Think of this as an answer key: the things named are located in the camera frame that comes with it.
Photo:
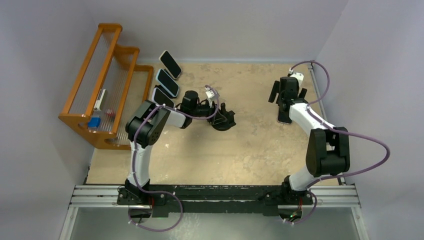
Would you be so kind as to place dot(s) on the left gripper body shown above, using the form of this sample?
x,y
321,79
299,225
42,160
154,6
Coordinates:
x,y
206,111

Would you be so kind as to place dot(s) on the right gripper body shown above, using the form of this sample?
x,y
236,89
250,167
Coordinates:
x,y
281,94

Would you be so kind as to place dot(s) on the black round base stand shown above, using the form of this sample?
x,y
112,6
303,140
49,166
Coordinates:
x,y
220,127

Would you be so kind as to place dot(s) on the white smartphone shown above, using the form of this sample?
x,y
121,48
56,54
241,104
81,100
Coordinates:
x,y
160,98
170,64

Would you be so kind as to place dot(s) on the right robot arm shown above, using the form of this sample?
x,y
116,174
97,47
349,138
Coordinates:
x,y
328,149

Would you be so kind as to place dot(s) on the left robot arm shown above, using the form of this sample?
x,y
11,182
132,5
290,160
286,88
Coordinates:
x,y
147,123

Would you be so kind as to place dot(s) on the orange wooden rack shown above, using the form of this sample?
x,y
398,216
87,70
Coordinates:
x,y
111,66

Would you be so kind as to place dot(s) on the white item in rack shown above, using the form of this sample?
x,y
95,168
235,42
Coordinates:
x,y
100,100

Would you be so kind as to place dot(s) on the blue block in rack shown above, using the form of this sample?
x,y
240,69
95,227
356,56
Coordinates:
x,y
94,123

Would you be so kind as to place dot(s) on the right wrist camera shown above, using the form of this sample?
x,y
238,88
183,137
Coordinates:
x,y
297,75

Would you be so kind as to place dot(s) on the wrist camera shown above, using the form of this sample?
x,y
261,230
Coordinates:
x,y
211,94
297,75

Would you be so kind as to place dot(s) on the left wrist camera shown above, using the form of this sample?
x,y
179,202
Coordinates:
x,y
211,94

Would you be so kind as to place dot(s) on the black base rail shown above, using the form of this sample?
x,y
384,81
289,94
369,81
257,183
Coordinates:
x,y
268,200

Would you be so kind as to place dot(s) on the aluminium frame rail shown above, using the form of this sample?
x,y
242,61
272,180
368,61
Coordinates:
x,y
105,196

